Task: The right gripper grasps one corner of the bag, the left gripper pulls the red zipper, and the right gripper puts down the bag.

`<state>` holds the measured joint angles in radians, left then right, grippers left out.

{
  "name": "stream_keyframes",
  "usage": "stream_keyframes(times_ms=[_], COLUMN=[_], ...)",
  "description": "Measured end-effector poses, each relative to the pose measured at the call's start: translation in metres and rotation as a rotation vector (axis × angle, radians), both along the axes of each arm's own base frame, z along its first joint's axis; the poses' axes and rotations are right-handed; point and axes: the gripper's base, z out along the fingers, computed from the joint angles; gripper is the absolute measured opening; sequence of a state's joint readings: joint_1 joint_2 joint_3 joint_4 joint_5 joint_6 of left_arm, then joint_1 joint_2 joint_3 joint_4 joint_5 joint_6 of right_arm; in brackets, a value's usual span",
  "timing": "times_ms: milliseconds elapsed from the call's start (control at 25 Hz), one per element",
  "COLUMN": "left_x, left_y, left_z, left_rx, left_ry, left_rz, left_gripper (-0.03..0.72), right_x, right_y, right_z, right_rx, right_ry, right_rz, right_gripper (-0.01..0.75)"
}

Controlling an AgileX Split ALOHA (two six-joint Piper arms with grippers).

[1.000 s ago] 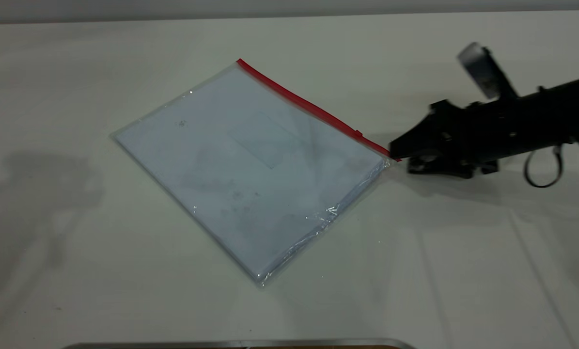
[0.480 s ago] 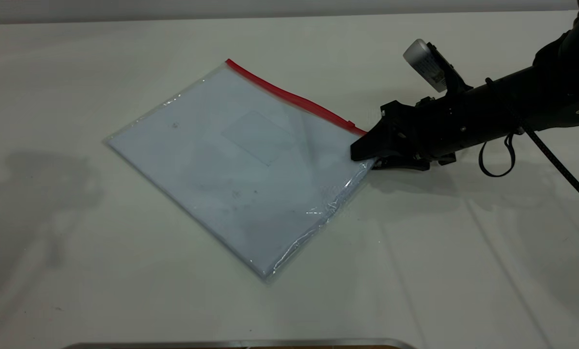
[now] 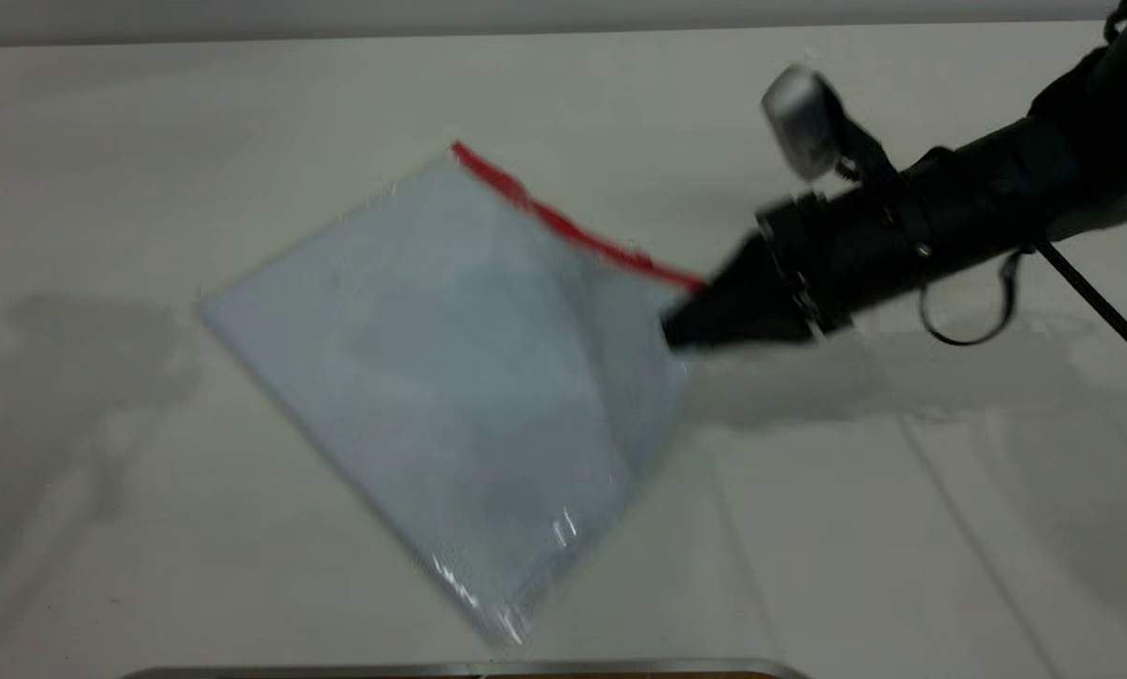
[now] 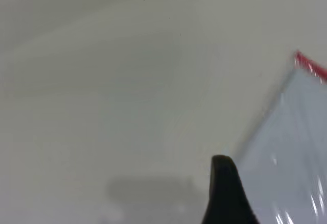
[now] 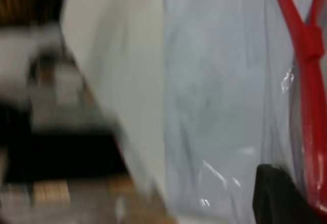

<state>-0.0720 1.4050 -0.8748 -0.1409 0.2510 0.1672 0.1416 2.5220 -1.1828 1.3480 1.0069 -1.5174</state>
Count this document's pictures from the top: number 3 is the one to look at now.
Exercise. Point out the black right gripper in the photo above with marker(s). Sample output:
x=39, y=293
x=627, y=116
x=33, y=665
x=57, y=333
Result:
x=855, y=245

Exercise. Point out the clear zip bag red zipper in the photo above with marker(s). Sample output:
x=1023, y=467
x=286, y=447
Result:
x=450, y=377

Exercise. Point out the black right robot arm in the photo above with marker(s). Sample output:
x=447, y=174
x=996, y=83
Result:
x=1063, y=170

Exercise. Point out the metal rim strip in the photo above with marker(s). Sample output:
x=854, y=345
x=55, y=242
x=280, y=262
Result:
x=469, y=670

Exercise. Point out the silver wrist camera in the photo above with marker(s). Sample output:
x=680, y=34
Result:
x=803, y=118

